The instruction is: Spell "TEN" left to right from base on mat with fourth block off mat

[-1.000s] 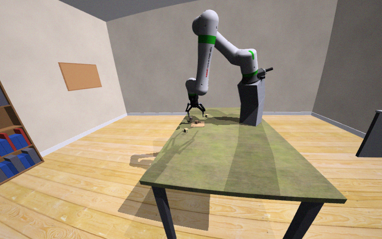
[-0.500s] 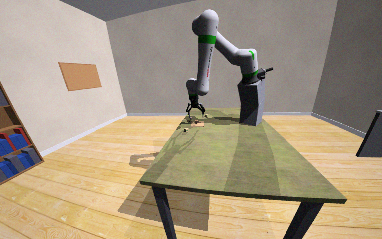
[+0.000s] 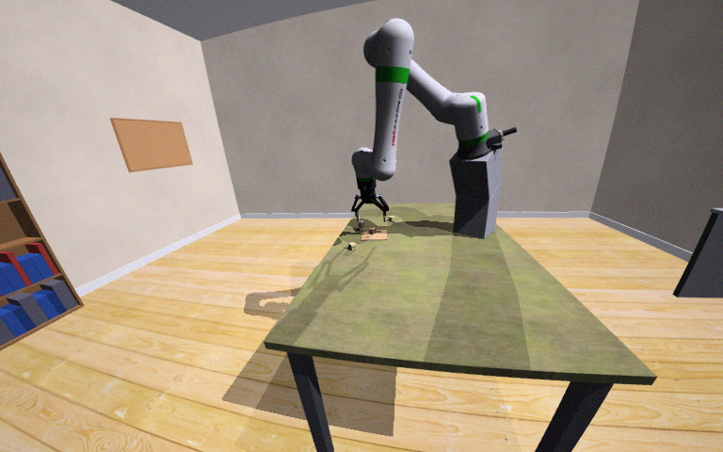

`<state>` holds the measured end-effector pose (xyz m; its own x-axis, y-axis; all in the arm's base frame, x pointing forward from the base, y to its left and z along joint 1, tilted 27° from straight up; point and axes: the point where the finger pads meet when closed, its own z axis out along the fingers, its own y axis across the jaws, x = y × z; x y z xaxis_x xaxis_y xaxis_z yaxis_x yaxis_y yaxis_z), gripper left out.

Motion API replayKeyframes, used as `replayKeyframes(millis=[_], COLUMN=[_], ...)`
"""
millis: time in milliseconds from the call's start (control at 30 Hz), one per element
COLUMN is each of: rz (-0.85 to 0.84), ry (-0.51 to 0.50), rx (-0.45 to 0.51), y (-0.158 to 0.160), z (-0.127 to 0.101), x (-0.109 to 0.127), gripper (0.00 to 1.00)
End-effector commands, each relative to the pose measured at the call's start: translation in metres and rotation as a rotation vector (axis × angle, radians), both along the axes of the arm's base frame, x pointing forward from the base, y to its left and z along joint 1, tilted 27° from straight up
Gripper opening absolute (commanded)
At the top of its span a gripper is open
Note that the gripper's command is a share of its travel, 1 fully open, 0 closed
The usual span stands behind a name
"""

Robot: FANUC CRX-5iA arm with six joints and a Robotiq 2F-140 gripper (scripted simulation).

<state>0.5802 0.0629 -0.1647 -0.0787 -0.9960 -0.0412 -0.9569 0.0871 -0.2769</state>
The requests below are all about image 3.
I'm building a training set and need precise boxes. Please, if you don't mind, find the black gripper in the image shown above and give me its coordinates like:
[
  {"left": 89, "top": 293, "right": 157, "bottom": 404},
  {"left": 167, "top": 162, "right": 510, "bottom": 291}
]
[{"left": 351, "top": 189, "right": 389, "bottom": 222}]

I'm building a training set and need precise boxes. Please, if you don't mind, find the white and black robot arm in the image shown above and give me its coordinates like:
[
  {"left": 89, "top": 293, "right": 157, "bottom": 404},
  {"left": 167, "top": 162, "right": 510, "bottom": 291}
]
[{"left": 352, "top": 19, "right": 517, "bottom": 191}]

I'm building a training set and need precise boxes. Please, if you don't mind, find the tan square mat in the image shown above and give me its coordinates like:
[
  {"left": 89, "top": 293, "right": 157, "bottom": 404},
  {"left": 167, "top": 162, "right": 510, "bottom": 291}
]
[{"left": 361, "top": 230, "right": 387, "bottom": 240}]

